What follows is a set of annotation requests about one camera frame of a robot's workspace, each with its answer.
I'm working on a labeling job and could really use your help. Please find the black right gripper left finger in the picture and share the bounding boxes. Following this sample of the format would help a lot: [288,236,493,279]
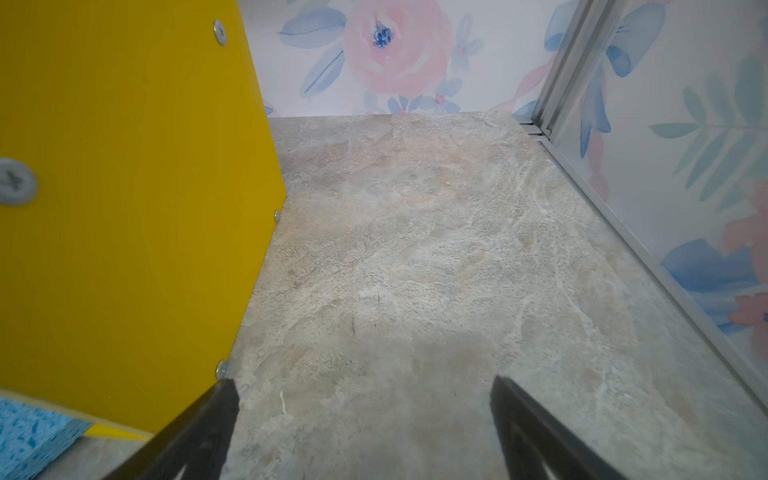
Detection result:
[106,378,239,480]

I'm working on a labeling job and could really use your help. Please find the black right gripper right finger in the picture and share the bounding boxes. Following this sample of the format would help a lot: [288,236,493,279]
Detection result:
[490,376,624,480]

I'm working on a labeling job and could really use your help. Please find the blue sponge near shelf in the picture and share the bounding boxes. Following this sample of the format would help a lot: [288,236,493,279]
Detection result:
[1,398,92,479]

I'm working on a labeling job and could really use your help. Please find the yellow pink blue wooden shelf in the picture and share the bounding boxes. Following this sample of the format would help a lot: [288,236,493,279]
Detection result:
[1,1,286,434]

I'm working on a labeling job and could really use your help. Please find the aluminium corner post right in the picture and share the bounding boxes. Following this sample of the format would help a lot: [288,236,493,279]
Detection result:
[522,0,626,140]

